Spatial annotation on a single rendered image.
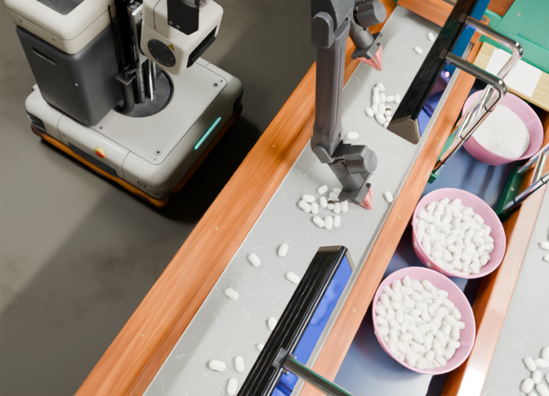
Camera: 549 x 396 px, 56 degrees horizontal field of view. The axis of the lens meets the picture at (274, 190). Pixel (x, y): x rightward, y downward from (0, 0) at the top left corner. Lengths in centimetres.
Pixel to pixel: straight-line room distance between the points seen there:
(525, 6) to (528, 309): 94
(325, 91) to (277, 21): 174
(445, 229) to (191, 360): 77
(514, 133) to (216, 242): 104
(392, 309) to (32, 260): 139
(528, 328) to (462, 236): 29
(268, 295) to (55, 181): 126
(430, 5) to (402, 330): 107
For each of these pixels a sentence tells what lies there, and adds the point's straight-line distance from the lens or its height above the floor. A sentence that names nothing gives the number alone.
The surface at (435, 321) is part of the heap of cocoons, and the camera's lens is 141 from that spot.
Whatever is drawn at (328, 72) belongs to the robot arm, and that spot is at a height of 116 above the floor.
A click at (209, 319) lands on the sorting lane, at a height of 74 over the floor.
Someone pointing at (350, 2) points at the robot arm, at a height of 130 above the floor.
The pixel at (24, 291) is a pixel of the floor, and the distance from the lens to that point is 215.
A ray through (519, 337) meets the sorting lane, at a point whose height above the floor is 74.
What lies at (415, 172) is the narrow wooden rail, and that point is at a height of 77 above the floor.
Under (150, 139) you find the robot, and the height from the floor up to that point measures 28.
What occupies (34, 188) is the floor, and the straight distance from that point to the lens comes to 231.
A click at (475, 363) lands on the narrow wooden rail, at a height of 76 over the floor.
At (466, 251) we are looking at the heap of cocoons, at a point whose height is 74.
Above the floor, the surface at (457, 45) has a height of 110.
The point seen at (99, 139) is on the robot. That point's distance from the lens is 205.
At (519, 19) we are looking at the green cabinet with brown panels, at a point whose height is 90.
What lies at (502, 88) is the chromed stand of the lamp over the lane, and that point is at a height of 111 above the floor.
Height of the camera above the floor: 198
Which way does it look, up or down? 61 degrees down
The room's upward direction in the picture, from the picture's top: 19 degrees clockwise
